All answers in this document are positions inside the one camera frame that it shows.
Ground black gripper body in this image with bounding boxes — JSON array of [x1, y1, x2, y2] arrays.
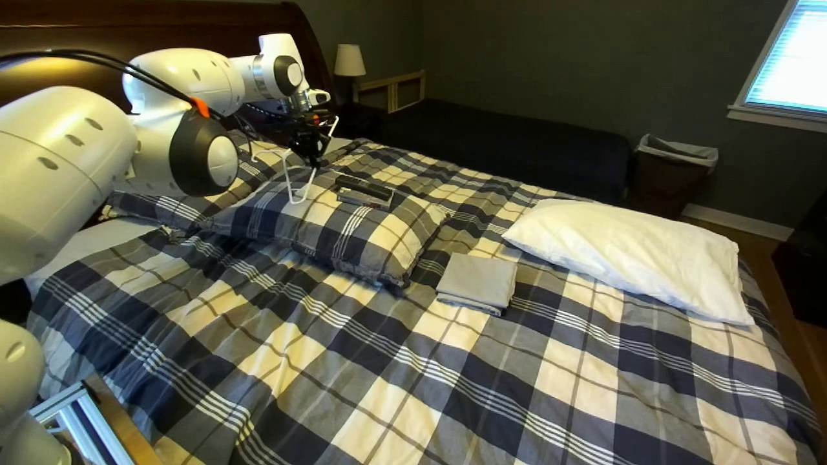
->
[[264, 89, 339, 166]]

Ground white wire hanger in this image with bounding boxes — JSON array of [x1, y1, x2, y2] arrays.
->
[[282, 113, 339, 205]]

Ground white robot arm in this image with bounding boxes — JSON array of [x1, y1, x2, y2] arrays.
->
[[0, 35, 330, 285]]

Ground checkered pillow near headboard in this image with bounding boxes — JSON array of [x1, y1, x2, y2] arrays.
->
[[103, 141, 284, 236]]

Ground checkered pillow with remote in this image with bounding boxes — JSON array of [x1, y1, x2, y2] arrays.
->
[[201, 173, 449, 288]]

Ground plaid checkered duvet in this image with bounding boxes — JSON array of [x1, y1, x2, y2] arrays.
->
[[28, 143, 824, 465]]

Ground white pillow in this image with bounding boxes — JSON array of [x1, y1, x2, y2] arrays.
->
[[505, 200, 755, 325]]

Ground table lamp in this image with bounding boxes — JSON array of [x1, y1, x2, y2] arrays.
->
[[334, 41, 368, 103]]

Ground folded grey cloth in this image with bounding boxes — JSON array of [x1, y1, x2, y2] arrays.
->
[[437, 254, 516, 316]]

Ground dark wooden headboard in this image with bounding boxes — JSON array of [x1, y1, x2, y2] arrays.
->
[[0, 0, 330, 89]]

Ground grey bed sheet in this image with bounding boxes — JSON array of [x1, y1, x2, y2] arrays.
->
[[25, 219, 153, 294]]

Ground dark couch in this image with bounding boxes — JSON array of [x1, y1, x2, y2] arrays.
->
[[371, 100, 630, 205]]

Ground wooden cart board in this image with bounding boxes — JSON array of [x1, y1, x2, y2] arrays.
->
[[85, 374, 162, 465]]

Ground dark laundry hamper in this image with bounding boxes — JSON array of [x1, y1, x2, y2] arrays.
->
[[627, 135, 722, 218]]

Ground window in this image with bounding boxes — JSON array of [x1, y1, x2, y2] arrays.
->
[[729, 0, 827, 131]]

